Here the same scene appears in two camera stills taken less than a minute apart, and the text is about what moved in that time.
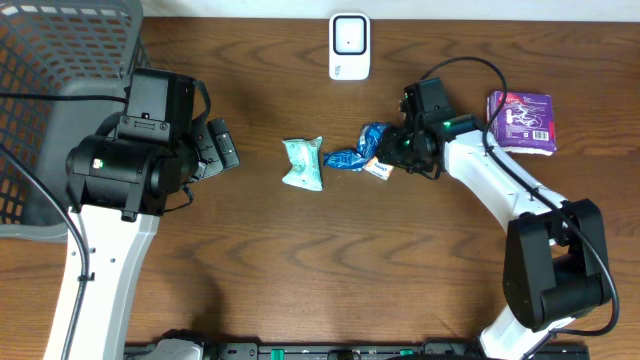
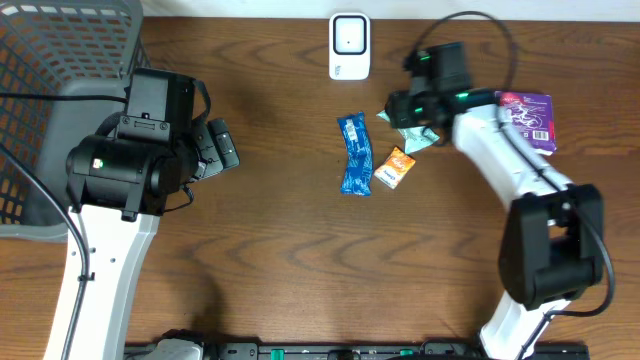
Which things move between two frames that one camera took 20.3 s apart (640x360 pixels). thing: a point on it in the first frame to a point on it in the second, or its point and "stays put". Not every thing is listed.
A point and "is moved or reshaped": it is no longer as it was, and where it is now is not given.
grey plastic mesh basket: x=56 y=47 stays put
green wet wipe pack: x=304 y=159 is moved or reshaped
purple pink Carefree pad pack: x=525 y=121 stays put
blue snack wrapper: x=370 y=143 is moved or reshaped
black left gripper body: x=220 y=145 stays put
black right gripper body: x=395 y=148 to x=396 y=108
